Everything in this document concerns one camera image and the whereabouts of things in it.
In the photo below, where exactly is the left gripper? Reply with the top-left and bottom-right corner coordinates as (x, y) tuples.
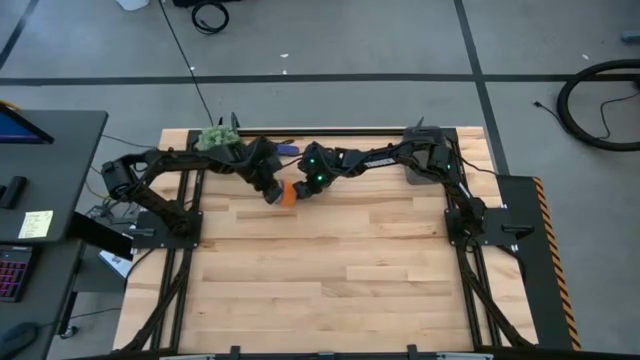
(242, 136), (287, 205)

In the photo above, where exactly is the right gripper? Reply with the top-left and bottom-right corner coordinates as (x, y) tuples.
(291, 166), (336, 202)

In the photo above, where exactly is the orange measuring cup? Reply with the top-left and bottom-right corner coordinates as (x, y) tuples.
(278, 179), (300, 208)

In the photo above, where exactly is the grey plastic basket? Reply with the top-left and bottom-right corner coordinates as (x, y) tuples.
(402, 125), (451, 186)

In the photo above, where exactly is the green plant in white pot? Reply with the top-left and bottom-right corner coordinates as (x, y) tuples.
(197, 124), (242, 153)

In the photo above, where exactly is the white paper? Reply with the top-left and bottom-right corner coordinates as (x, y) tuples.
(97, 249), (134, 279)

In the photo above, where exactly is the black panel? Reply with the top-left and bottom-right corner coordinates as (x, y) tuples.
(67, 212), (135, 261)

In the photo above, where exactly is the yellow sticky note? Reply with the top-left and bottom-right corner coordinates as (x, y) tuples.
(17, 209), (55, 240)

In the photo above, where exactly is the black low desk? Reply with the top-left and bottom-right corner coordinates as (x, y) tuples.
(0, 238), (87, 360)

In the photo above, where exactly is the black remote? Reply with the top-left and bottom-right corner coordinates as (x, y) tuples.
(0, 175), (28, 210)

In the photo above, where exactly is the computer monitor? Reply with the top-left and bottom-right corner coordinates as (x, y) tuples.
(0, 102), (55, 146)

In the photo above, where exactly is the large black hoop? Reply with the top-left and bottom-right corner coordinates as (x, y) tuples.
(556, 58), (640, 153)

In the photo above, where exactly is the backlit keyboard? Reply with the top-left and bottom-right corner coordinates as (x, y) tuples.
(0, 244), (34, 304)

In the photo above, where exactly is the black computer mouse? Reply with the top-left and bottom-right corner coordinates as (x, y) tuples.
(0, 322), (40, 360)

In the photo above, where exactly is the black aluminium table frame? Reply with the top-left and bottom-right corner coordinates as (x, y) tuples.
(119, 127), (539, 360)

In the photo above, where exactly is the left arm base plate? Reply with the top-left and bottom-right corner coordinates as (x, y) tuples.
(130, 209), (204, 250)

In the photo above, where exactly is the long black cable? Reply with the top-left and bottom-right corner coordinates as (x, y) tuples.
(157, 0), (217, 127)

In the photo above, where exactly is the coiled black cable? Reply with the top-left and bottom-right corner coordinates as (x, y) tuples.
(190, 0), (231, 36)

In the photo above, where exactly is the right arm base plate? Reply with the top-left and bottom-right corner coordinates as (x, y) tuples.
(443, 207), (521, 248)

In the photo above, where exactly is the thin black cable with plug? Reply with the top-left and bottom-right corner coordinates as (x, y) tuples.
(532, 89), (640, 142)

